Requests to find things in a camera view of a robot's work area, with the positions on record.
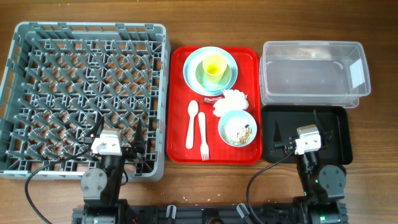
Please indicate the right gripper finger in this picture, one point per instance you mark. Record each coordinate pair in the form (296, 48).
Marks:
(318, 124)
(277, 137)

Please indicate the rice and food scraps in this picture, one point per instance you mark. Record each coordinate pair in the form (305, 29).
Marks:
(236, 131)

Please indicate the light blue bowl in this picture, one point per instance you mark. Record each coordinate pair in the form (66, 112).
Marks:
(238, 114)

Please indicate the large light blue plate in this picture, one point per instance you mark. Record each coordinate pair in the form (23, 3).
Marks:
(198, 56)

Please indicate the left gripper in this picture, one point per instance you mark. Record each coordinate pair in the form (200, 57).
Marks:
(130, 152)

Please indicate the grey plastic dishwasher rack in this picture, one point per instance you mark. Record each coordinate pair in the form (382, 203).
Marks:
(60, 77)

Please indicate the black plastic tray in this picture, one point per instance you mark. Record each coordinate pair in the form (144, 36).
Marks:
(334, 120)

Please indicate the yellow plastic cup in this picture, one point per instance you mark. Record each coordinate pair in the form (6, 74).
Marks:
(214, 66)

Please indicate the red snack wrapper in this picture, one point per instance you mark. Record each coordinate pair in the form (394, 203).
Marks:
(211, 100)

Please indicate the cream plastic spoon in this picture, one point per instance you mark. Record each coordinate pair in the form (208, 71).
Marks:
(192, 112)

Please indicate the small green plate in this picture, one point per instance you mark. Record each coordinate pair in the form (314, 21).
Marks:
(207, 85)

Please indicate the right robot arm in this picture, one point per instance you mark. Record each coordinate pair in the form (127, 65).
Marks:
(323, 184)

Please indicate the clear plastic bin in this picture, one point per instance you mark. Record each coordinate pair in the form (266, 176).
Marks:
(305, 72)

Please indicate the white napkin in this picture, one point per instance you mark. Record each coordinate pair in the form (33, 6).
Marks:
(232, 100)

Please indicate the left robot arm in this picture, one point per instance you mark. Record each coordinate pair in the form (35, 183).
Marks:
(101, 186)

